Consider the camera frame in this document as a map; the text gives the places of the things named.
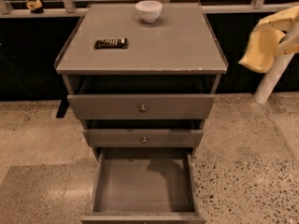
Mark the white ceramic bowl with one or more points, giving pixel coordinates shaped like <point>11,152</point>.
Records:
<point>149,11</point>

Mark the small yellow black object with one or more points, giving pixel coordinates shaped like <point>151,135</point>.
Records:
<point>35,6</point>

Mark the dark snack bar packet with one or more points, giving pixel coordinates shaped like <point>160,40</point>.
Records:
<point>111,43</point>

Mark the grey drawer cabinet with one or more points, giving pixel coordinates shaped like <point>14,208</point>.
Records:
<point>176,54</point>

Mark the grey middle drawer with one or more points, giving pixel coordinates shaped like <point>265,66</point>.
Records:
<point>133,137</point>

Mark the yellow sponge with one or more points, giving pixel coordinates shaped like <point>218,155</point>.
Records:
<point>260,51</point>

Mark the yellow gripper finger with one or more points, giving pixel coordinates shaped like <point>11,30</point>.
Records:
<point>289,46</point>
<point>283,20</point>

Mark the metal railing frame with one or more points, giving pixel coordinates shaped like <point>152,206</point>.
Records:
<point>68,0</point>

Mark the grey top drawer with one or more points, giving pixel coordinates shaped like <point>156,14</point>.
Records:
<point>126,106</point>

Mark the white diagonal pillar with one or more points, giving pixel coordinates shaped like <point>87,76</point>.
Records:
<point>271,78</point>

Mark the grey bottom drawer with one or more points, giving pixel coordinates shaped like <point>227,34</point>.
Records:
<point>144,186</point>

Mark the grey drawer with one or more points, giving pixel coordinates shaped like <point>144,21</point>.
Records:
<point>133,137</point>
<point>144,186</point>
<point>126,106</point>

